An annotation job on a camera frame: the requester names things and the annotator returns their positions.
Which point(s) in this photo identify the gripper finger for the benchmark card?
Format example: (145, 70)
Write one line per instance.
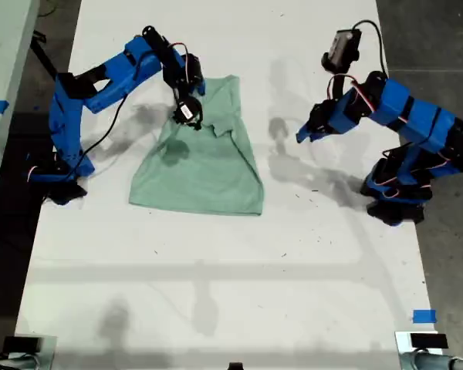
(306, 139)
(308, 130)

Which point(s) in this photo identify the pale green t-shirt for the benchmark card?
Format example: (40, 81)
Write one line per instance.
(200, 173)

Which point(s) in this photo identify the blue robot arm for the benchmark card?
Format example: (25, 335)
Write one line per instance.
(420, 115)
(115, 73)

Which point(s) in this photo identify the black tripod leg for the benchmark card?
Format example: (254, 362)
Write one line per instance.
(42, 54)

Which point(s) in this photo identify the white side table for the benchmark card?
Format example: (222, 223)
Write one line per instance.
(4, 50)

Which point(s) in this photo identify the square blue tape piece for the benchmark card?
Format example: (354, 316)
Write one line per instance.
(424, 316)

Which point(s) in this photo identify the shiny metal plate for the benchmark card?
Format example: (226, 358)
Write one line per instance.
(403, 343)
(50, 347)

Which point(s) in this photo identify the small black box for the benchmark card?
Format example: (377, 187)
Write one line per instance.
(428, 341)
(21, 344)

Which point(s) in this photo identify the grey metal tube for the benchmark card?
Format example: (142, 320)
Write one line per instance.
(420, 362)

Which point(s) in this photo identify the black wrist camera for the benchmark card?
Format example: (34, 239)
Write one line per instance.
(343, 44)
(187, 112)

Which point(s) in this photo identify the small black mount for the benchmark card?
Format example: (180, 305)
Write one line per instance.
(235, 367)

